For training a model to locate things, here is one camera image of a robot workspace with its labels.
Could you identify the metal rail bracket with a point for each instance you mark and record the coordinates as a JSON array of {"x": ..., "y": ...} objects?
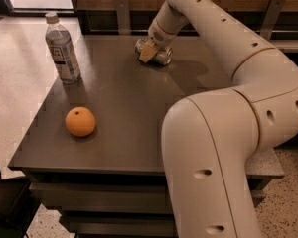
[
  {"x": 123, "y": 17},
  {"x": 270, "y": 18}
]

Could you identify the left metal rail bracket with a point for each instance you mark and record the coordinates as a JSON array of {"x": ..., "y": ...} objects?
[{"x": 123, "y": 17}]

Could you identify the green white 7up can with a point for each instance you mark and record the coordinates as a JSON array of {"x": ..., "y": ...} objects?
[{"x": 163, "y": 56}]

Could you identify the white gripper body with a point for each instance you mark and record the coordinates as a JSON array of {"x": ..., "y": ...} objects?
[{"x": 161, "y": 39}]

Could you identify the clear plastic water bottle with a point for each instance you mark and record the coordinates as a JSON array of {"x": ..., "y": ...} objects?
[{"x": 60, "y": 44}]

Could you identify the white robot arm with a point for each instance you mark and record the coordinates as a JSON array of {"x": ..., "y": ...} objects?
[{"x": 207, "y": 137}]

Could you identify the dark chair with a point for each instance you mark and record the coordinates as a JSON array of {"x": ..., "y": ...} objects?
[{"x": 17, "y": 207}]

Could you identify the grey drawer cabinet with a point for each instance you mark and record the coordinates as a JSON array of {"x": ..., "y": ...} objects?
[{"x": 112, "y": 183}]

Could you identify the right metal rail bracket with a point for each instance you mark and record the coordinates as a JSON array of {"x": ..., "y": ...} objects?
[{"x": 270, "y": 18}]

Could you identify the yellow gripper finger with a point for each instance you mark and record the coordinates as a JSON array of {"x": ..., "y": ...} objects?
[{"x": 148, "y": 50}]

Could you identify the orange fruit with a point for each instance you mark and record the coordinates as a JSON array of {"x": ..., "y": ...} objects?
[{"x": 80, "y": 122}]

